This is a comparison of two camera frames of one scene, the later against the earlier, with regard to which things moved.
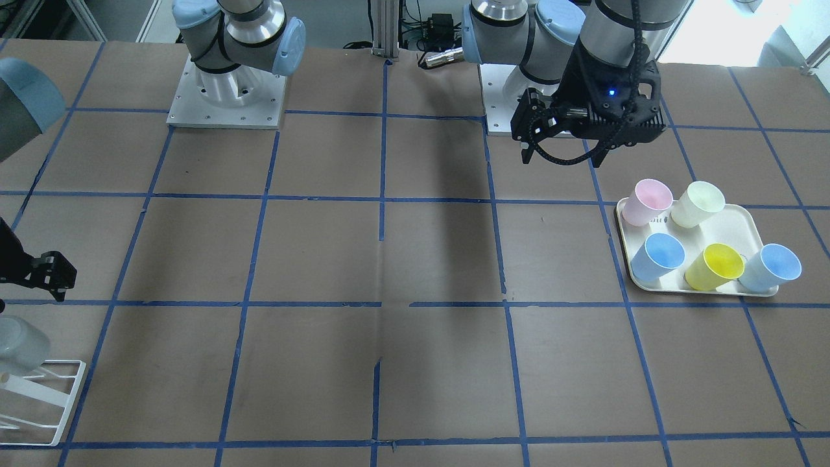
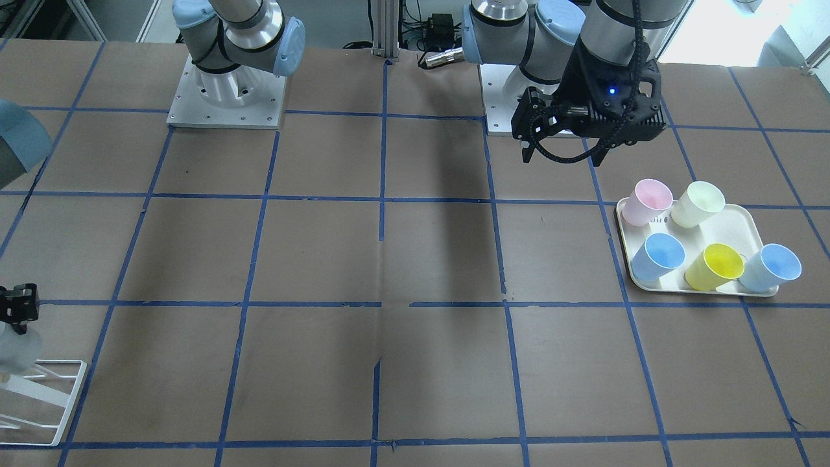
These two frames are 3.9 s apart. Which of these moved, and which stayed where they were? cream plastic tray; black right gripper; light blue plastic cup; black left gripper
Moved: black right gripper
Stayed: light blue plastic cup; cream plastic tray; black left gripper
